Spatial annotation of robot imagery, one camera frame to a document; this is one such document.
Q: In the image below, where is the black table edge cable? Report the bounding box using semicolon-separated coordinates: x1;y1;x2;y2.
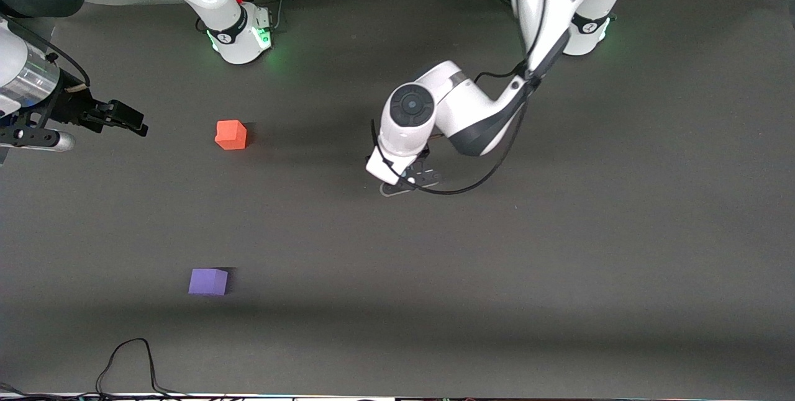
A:
0;381;94;400

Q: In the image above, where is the purple foam block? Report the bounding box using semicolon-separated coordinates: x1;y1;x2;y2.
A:
188;268;229;297

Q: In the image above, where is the dark grey table mat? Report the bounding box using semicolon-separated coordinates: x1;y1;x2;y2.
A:
0;0;795;399

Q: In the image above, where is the orange foam block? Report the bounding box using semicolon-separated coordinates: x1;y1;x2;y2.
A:
215;120;248;151

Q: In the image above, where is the looped black table cable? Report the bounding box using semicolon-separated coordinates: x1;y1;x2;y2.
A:
95;338;193;399

